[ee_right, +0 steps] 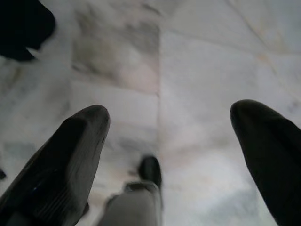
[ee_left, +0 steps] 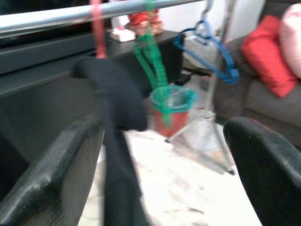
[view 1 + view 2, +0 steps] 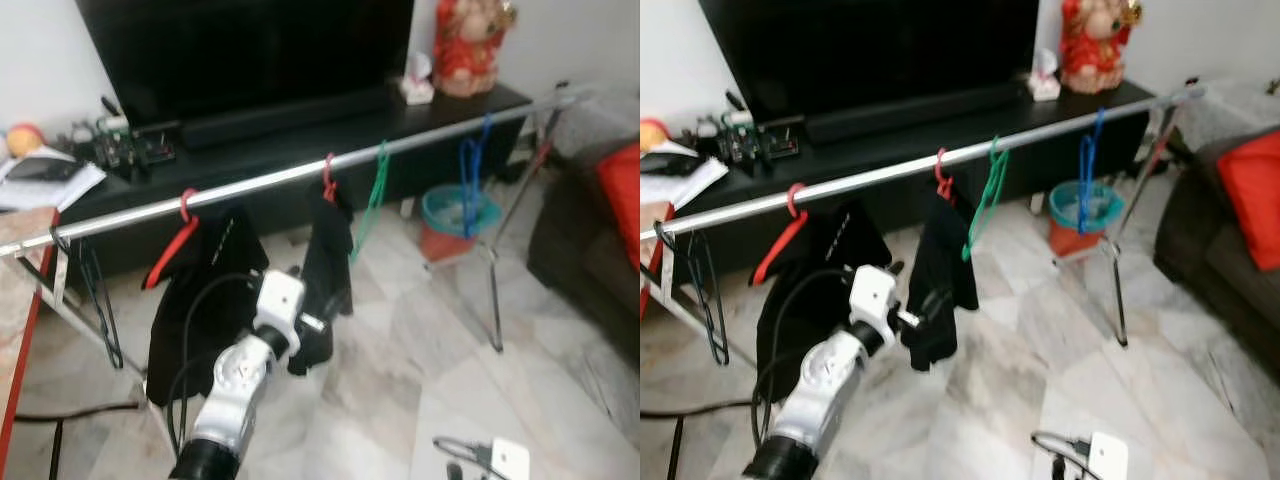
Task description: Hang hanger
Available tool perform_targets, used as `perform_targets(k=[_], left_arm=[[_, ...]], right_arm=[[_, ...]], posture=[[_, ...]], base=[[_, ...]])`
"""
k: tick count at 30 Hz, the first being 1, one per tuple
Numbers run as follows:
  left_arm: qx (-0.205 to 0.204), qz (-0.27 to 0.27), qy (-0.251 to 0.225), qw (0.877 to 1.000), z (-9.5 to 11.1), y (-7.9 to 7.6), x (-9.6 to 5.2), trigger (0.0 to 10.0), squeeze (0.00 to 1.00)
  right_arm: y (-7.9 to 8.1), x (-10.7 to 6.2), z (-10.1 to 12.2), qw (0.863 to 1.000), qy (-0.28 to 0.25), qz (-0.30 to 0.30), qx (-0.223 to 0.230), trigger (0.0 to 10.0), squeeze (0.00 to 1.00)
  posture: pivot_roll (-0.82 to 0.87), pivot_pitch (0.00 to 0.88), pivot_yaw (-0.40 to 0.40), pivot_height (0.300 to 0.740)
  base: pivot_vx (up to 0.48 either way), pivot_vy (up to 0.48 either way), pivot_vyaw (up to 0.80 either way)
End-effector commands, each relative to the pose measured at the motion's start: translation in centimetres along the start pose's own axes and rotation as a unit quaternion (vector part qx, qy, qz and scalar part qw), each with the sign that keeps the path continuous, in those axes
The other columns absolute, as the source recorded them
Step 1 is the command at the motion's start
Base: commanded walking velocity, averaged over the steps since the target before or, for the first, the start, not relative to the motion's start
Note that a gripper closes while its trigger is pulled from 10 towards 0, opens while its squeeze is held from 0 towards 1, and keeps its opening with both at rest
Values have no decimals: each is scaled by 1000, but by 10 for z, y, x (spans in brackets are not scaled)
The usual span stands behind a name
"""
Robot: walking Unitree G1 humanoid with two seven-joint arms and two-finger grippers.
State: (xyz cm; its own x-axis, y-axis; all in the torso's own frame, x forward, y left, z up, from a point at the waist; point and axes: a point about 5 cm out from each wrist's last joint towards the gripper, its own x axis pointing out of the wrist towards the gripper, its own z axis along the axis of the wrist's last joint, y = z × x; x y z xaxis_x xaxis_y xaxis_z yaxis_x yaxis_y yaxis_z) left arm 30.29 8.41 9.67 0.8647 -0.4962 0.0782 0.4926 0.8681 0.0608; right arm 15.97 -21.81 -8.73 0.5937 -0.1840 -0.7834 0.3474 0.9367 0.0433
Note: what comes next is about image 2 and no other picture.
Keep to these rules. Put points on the red laughing Buddha statue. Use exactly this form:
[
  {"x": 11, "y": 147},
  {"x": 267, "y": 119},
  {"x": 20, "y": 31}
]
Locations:
[{"x": 141, "y": 21}]

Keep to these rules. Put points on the pink cat face cushion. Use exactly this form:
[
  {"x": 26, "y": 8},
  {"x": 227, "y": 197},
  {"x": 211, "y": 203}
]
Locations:
[{"x": 292, "y": 42}]

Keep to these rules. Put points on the black soundbar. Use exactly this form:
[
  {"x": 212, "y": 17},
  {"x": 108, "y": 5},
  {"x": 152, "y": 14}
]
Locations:
[{"x": 47, "y": 58}]

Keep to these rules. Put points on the blue plastic hanger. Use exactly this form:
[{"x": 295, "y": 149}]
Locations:
[{"x": 231, "y": 75}]

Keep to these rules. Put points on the black power strip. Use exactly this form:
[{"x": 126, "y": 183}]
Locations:
[{"x": 182, "y": 81}]

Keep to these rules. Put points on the red plastic hanger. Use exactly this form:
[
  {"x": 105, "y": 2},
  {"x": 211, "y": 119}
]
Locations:
[{"x": 98, "y": 35}]

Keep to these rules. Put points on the black TV cabinet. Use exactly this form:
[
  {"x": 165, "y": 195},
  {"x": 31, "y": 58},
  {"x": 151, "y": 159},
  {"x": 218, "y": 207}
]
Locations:
[{"x": 35, "y": 94}]

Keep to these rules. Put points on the white pink tissue pack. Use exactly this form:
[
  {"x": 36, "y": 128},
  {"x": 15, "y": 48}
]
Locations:
[{"x": 122, "y": 35}]

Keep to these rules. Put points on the red waste bin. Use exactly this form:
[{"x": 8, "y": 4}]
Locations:
[{"x": 176, "y": 122}]

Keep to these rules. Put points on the dark grey fabric sofa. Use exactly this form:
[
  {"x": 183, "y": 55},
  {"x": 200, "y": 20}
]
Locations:
[{"x": 265, "y": 106}]

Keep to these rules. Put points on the red cushion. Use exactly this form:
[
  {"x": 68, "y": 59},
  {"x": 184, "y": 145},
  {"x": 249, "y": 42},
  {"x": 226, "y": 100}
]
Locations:
[{"x": 263, "y": 58}]

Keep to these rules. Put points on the teal plastic bin liner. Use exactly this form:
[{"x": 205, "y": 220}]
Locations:
[{"x": 192, "y": 96}]

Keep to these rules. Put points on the chrome clothes rack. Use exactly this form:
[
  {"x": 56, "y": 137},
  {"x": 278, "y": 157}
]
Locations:
[{"x": 58, "y": 17}]

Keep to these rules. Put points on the green plastic hanger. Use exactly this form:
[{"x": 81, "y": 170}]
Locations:
[{"x": 160, "y": 70}]

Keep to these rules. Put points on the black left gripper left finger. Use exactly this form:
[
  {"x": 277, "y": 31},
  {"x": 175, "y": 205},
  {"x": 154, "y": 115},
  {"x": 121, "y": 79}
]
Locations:
[{"x": 47, "y": 183}]

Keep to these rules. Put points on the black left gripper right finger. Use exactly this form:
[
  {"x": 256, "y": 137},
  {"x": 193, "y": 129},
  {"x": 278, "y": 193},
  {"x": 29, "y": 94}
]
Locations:
[{"x": 270, "y": 176}]

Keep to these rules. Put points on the side table with lace cloth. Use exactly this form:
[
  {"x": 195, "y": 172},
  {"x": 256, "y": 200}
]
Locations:
[{"x": 202, "y": 54}]

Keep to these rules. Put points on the black jacket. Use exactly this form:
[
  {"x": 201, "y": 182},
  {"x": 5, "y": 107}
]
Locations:
[{"x": 117, "y": 106}]

